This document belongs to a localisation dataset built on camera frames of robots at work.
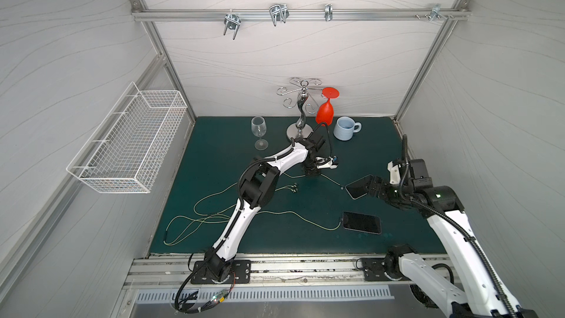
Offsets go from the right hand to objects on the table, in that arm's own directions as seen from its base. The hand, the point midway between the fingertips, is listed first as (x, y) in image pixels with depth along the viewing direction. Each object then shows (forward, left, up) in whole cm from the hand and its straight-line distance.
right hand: (376, 189), depth 75 cm
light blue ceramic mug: (+40, +4, -11) cm, 41 cm away
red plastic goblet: (+36, +16, +1) cm, 39 cm away
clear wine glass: (+32, +46, -5) cm, 56 cm away
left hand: (+16, +20, -17) cm, 30 cm away
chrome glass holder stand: (+38, +25, +7) cm, 46 cm away
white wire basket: (+3, +82, +15) cm, 84 cm away
